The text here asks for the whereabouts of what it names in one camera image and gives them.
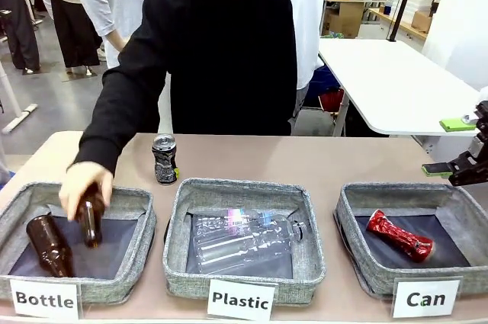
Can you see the crushed red drink can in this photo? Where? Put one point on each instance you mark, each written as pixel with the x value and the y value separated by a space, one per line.
pixel 400 238

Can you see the white foam box stack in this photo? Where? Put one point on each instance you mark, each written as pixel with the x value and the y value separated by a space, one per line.
pixel 419 5

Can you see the grey fabric basket Bottle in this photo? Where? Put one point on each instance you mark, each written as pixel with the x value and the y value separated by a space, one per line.
pixel 141 221

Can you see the figure in black trousers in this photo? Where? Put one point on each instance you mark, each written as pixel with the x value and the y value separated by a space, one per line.
pixel 19 23

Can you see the small cardboard box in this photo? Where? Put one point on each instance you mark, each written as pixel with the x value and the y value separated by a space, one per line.
pixel 421 22

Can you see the wooden bench board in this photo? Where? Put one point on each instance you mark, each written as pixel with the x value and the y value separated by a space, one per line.
pixel 396 21

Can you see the white desk leg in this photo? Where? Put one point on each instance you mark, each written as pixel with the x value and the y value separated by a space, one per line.
pixel 15 110

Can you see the blue crate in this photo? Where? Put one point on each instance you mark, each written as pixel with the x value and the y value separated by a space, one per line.
pixel 324 78

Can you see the white work table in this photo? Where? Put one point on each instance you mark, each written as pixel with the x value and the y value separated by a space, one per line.
pixel 385 80

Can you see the white Can label card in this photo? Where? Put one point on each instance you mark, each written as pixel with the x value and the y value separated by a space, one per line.
pixel 426 298

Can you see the brown glass bottle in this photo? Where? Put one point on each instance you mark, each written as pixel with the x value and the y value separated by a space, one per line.
pixel 51 247
pixel 90 221

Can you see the white Bottle label card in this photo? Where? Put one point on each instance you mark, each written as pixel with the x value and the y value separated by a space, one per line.
pixel 43 299

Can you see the large cardboard box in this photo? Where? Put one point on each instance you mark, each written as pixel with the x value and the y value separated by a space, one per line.
pixel 348 21

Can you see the mannequin in dark skirt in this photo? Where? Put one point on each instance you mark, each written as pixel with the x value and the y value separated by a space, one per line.
pixel 72 26

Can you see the white Plastic label card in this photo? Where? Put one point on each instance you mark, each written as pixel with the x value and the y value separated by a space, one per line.
pixel 241 300

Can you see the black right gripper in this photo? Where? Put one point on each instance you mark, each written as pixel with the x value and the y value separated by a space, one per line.
pixel 474 167

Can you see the person's right hand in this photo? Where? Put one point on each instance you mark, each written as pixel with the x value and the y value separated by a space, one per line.
pixel 85 179

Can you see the person's right forearm black sleeve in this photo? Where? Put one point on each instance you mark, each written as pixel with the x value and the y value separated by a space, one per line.
pixel 118 118

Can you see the mannequin in white garment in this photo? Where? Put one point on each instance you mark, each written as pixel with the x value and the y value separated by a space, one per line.
pixel 307 23

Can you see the grey fabric basket Plastic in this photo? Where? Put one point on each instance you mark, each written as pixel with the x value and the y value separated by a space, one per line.
pixel 244 194

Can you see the large clear plastic bottle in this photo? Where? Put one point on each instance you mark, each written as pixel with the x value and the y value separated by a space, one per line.
pixel 274 234
pixel 236 257

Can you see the grey fabric basket Can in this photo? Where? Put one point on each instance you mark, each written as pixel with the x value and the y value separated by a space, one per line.
pixel 350 232

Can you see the person in black sweater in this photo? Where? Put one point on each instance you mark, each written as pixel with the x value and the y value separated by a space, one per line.
pixel 232 53

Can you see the crushed black drink can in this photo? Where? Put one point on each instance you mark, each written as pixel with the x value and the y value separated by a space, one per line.
pixel 164 160

